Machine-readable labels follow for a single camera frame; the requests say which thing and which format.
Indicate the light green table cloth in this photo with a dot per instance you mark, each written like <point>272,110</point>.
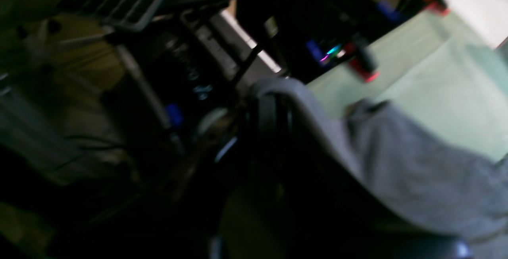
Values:
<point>441,74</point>

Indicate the red black clamp right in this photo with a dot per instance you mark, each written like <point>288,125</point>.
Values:
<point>438,7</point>

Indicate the red black clamp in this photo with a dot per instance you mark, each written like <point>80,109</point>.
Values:
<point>361,59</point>
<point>438,7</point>

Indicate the grey t-shirt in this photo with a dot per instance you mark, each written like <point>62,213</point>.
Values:
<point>433,185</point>

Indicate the red black clamp centre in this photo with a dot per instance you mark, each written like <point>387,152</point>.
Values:
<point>361,59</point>

